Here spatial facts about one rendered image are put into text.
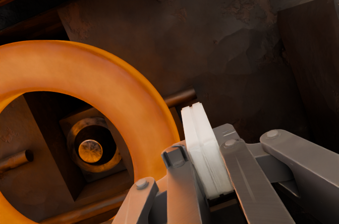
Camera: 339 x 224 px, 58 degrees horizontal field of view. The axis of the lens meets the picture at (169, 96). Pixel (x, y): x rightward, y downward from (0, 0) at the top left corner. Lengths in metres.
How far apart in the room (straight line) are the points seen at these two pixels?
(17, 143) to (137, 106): 0.15
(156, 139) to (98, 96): 0.05
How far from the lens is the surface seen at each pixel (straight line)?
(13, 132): 0.32
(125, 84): 0.20
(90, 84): 0.20
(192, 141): 0.16
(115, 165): 0.33
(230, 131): 0.17
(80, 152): 0.31
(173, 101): 0.26
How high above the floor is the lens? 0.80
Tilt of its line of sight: 9 degrees down
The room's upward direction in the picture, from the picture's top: 22 degrees counter-clockwise
